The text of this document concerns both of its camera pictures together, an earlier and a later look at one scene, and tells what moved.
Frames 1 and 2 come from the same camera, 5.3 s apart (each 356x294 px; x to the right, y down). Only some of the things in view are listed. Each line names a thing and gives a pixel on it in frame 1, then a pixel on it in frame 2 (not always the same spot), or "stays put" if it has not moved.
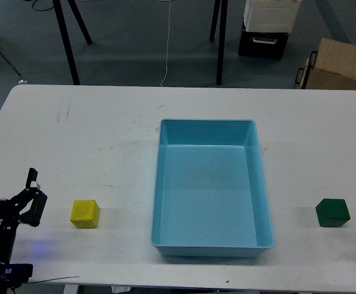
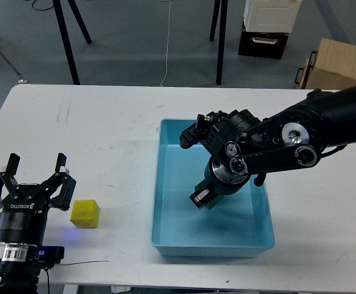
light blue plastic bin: (210, 197) stays put
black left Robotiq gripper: (0, 218) → (22, 221)
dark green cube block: (332, 212) → (211, 203)
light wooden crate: (337, 65) stays put
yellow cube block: (85, 214) stays put
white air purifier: (271, 16) stays put
